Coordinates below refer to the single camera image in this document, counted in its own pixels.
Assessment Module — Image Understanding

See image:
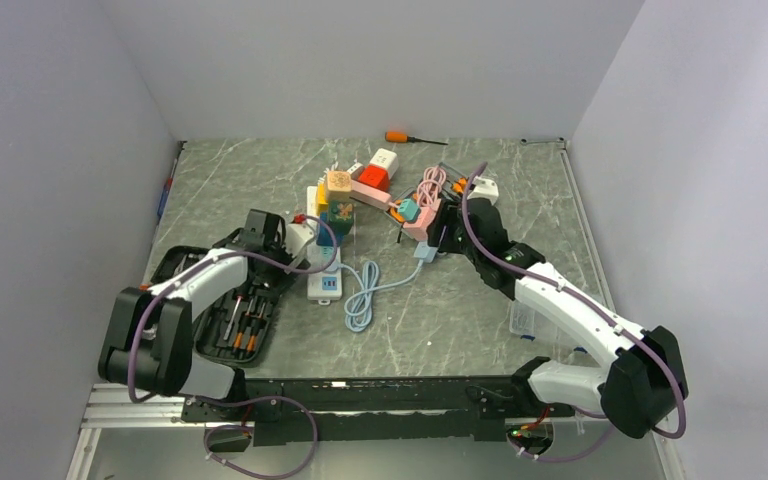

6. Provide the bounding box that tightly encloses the light blue power strip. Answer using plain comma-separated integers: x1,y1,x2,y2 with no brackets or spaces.
413,242,438,263

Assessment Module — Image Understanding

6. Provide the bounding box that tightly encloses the pink cube socket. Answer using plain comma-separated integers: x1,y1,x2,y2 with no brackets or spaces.
402,206,437,242

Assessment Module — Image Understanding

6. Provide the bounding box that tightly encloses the teal cube plug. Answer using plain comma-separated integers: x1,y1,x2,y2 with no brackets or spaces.
397,198,421,223

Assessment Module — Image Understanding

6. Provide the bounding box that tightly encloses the grey tool tray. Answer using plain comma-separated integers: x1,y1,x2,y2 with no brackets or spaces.
386,162,472,223

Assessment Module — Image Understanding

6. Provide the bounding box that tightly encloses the blue cube adapter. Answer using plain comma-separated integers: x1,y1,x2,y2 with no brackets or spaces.
316,216,344,248

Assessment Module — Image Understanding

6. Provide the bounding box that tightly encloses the yellow cube adapter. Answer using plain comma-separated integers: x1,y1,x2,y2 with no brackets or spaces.
315,182,329,215

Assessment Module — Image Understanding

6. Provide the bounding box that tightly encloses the white power strip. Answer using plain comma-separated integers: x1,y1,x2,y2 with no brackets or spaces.
305,185,346,305

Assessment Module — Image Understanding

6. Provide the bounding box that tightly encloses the green cube adapter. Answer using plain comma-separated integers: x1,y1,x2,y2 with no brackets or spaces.
326,201,355,236

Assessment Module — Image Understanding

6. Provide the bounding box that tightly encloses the pink power strip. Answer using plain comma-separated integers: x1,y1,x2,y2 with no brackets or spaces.
350,180,392,211

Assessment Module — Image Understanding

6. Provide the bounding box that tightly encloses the beige cube adapter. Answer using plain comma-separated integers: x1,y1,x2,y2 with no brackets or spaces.
324,170,353,203

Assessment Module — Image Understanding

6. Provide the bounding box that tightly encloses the red cube adapter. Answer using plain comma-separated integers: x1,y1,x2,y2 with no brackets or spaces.
358,165,390,192

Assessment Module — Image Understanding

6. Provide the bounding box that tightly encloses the black tool case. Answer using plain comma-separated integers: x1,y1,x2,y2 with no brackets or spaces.
150,245,296,368

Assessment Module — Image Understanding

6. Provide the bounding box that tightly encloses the light blue cable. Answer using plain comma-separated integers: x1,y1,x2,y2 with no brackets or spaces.
338,256,424,334

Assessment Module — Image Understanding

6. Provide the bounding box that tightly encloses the clear screw box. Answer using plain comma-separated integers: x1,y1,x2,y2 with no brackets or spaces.
509,301,579,348

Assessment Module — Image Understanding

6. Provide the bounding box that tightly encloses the white cube adapter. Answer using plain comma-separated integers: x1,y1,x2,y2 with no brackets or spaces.
369,148,399,179

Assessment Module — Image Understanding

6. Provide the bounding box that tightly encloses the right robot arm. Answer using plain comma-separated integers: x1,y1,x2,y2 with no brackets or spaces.
427,198,688,439

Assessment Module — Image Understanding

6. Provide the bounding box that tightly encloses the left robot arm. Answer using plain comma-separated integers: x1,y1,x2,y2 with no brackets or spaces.
98,209,292,420

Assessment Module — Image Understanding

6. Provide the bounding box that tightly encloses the red blue pen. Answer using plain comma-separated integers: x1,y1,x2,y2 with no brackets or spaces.
156,157,179,221

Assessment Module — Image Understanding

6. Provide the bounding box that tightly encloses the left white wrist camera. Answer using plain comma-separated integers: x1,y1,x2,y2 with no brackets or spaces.
285,222,317,258

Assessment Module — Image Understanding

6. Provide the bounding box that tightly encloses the orange handled screwdriver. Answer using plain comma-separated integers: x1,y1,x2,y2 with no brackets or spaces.
385,131,448,146

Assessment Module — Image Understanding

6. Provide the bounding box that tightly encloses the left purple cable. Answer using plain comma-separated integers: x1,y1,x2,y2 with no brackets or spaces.
125,213,340,480

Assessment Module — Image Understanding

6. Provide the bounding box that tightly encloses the purple cable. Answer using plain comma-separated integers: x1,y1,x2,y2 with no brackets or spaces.
125,213,340,480
460,162,689,464

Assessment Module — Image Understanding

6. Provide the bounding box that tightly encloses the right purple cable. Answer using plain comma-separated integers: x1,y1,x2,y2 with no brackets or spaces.
460,162,689,464

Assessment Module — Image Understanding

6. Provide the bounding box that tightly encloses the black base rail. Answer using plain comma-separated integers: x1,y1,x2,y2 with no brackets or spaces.
181,375,573,446

